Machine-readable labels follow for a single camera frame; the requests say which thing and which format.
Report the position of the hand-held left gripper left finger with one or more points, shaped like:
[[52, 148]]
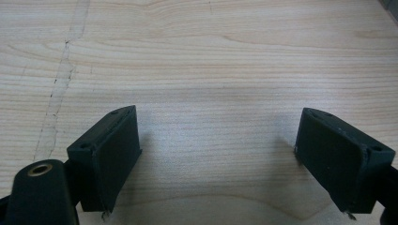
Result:
[[106, 156]]

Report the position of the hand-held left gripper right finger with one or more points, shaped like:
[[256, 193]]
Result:
[[338, 156]]

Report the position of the dark grey object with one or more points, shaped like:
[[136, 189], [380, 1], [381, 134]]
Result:
[[391, 7]]

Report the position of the strip of clear tape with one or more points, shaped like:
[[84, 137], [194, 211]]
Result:
[[64, 78]]

